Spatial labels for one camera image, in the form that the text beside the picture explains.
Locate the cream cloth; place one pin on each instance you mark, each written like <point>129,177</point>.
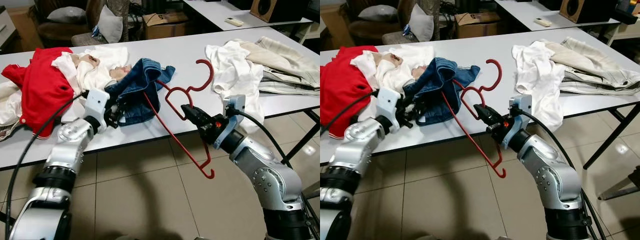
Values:
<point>7,105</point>

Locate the white table black legs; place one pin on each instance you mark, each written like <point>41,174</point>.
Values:
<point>500,50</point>
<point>175,50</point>

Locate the light grey cushion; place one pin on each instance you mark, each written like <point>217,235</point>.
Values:
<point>110,25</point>
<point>421,24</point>

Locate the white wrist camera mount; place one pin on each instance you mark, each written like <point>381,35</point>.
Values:
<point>235,106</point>
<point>521,105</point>
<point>96,102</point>
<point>388,102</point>

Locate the red plastic hanger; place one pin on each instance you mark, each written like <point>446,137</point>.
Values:
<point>212,74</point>
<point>500,74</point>

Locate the dark grey cushion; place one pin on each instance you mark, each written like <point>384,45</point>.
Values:
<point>66,15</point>
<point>377,13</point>

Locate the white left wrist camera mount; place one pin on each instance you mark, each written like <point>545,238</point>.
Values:
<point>388,102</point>
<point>96,102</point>

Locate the wooden speaker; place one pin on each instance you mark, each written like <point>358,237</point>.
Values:
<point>272,9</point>
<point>582,10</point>

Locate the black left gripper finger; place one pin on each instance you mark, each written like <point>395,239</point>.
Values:
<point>119,120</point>
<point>119,103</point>
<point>417,119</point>
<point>418,103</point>

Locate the beige striped garment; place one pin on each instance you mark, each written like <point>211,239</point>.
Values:
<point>285,65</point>
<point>590,65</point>

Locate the white remote control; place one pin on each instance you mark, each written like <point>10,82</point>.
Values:
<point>234,21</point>
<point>543,22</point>

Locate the small white table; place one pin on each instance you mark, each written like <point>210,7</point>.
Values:
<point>220,10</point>
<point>525,10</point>

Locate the white shirt brown print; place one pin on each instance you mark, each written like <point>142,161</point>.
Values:
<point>385,75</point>
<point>90,77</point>

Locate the blue denim jeans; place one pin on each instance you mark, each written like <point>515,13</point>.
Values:
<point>442,80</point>
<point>142,80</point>

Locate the plain white shirt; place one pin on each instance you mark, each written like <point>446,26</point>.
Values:
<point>537,75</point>
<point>235,75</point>

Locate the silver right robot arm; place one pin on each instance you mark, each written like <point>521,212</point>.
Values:
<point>555,175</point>
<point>270,175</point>

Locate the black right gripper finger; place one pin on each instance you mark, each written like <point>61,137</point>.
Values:
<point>191,119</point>
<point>489,113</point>
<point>198,114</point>
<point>483,119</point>

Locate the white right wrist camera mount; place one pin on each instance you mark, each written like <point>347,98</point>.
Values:
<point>235,106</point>
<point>521,105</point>

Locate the open cardboard box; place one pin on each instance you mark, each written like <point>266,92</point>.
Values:
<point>165,27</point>
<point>477,26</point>

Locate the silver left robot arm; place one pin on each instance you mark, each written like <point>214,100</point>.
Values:
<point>70,140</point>
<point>357,137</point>

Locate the brown armchair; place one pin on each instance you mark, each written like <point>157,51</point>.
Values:
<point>55,31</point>
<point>365,30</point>

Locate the red garment white trim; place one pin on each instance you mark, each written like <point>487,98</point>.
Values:
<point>42,85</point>
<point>342,85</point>

